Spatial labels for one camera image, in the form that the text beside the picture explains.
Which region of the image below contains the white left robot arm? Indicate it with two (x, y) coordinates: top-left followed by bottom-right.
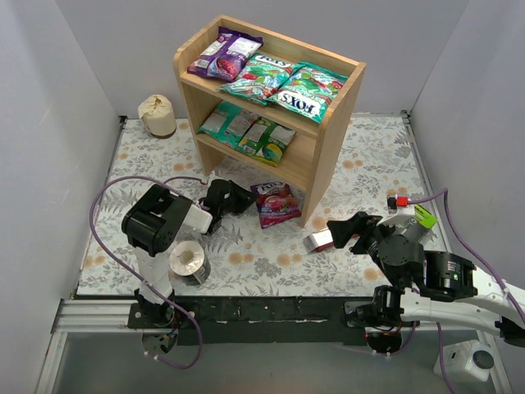
(121, 179), (256, 327)

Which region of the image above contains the black green razor box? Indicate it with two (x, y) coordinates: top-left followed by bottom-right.
(400, 204), (437, 244)

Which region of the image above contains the red white toothpaste box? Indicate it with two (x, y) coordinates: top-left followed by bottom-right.
(303, 228), (334, 254)

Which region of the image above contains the green mint candy bag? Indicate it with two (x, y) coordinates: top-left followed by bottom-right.
(217, 53), (300, 105)

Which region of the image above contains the green Fox's candy bag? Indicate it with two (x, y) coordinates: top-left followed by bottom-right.
(267, 62), (348, 124)

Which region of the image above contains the teal candy bag back side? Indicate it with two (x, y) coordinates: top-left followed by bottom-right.
(199, 101), (259, 149)

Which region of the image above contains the purple pink Fox's candy bag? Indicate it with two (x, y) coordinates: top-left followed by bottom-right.
(250, 181), (301, 229)

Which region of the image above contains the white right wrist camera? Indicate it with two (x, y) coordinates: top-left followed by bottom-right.
(382, 195), (415, 226)

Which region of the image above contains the wooden two-tier shelf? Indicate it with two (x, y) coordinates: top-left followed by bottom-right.
(173, 15), (366, 225)

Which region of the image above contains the beige wrapped tissue roll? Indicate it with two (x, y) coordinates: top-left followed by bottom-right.
(138, 94), (177, 139)

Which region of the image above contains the purple berry candy bag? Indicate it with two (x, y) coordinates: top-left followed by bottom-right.
(187, 26), (263, 82)

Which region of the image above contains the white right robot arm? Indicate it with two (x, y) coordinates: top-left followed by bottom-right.
(327, 212), (524, 347)

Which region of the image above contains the floral table mat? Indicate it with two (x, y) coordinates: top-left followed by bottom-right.
(76, 116), (427, 297)

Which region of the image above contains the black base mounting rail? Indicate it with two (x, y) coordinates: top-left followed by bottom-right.
(126, 294), (415, 346)

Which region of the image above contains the green yellow candy bag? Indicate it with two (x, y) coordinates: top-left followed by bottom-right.
(235, 117), (296, 167)

